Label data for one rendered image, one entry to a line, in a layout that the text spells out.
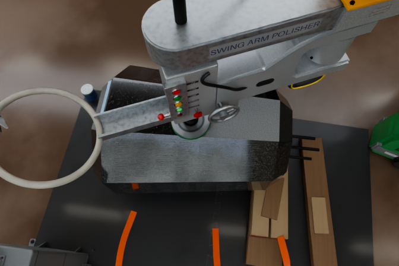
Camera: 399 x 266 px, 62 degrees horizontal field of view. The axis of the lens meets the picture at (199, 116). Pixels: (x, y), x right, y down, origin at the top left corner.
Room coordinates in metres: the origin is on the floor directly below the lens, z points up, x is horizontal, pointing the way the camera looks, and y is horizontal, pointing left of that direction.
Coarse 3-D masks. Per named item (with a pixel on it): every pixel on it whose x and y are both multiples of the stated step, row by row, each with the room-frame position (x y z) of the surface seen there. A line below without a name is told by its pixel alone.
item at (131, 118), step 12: (120, 108) 0.69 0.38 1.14; (132, 108) 0.70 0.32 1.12; (144, 108) 0.70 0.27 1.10; (156, 108) 0.70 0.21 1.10; (168, 108) 0.70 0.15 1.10; (216, 108) 0.69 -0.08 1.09; (108, 120) 0.65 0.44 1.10; (120, 120) 0.64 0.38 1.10; (132, 120) 0.64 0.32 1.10; (144, 120) 0.64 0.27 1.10; (156, 120) 0.62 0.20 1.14; (168, 120) 0.63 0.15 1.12; (108, 132) 0.56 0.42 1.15; (120, 132) 0.57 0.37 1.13
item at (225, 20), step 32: (192, 0) 0.80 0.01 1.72; (224, 0) 0.80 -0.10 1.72; (256, 0) 0.79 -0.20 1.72; (288, 0) 0.79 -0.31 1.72; (320, 0) 0.78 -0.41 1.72; (160, 32) 0.68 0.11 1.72; (192, 32) 0.67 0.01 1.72; (224, 32) 0.67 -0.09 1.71; (256, 32) 0.67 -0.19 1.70; (288, 32) 0.71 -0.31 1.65; (160, 64) 0.62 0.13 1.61; (192, 64) 0.62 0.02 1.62
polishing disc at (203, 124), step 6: (198, 120) 0.71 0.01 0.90; (204, 120) 0.71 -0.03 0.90; (174, 126) 0.68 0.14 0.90; (180, 126) 0.68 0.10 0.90; (186, 126) 0.68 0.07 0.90; (192, 126) 0.68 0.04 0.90; (198, 126) 0.68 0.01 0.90; (204, 126) 0.67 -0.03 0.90; (180, 132) 0.64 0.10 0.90; (186, 132) 0.64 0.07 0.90; (192, 132) 0.64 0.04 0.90; (198, 132) 0.64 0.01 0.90; (204, 132) 0.64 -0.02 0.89
